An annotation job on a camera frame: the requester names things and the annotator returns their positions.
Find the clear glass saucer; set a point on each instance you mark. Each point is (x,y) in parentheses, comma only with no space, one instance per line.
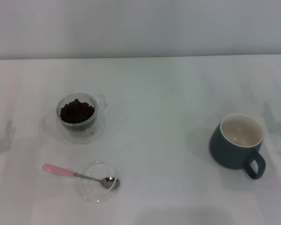
(72,139)

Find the clear double-wall glass cup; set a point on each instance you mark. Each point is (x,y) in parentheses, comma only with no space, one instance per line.
(93,122)

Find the pile of dark coffee beans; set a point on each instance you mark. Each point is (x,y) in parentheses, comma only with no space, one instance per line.
(77,112)

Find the dark green ceramic mug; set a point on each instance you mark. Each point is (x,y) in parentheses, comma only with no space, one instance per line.
(224,152)

